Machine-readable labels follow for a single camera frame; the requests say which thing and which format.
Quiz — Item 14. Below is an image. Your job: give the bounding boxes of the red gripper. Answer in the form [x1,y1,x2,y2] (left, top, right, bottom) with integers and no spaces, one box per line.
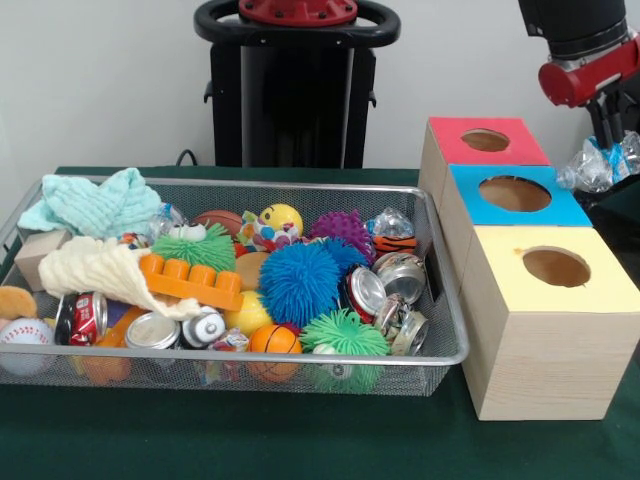
[538,37,640,150]

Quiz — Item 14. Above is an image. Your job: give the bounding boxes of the crushed clear plastic bottle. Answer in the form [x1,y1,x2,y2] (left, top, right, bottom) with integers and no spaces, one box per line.
[555,130,640,194]

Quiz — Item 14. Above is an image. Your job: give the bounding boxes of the wooden box with three holes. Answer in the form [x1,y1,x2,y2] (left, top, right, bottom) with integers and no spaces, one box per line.
[417,116,640,422]

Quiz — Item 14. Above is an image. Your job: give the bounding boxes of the black upright panel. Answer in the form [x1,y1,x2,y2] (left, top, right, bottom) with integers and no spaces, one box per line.
[574,32,640,201]

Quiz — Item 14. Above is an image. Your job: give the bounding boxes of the dark green tablecloth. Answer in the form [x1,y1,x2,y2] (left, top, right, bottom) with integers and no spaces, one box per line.
[584,179,640,289]
[0,166,640,480]

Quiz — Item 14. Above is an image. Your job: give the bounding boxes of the purple spiky ball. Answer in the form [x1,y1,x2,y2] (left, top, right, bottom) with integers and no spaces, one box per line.
[308,209,376,264]

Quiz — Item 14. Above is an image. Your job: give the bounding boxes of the plain green spiky ball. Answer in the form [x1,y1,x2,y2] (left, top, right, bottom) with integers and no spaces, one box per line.
[298,308,391,357]

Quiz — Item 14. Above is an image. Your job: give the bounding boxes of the yellow smiley ball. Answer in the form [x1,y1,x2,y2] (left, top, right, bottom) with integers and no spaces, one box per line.
[258,203,304,239]

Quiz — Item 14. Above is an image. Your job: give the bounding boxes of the large blue spiky ball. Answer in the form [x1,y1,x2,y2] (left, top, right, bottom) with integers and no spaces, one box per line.
[258,242,342,329]

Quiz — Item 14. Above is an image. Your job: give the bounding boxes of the small orange basketball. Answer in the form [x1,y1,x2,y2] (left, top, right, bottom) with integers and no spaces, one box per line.
[246,323,304,384]

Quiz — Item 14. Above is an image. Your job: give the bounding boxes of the green spiky ball with eyes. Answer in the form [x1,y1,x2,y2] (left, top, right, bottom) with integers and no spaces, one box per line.
[151,222,237,274]

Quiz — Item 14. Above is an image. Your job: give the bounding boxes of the orange toy building block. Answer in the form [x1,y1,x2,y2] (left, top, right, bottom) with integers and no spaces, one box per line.
[138,253,245,312]

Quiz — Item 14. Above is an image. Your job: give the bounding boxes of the light blue knitted cloth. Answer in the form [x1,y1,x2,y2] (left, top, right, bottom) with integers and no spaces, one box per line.
[17,167,164,240]

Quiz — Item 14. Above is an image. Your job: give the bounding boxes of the cream knitted cloth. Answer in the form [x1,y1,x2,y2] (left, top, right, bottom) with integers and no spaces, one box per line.
[37,235,204,321]

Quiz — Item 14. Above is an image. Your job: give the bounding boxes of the white baseball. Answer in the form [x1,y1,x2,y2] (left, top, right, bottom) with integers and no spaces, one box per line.
[0,318,55,376]

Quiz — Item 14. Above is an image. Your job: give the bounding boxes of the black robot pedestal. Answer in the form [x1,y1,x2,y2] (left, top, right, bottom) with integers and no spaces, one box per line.
[193,0,401,169]

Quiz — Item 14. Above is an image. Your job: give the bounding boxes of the wire mesh bin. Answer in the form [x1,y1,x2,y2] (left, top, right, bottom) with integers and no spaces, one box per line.
[0,175,470,399]

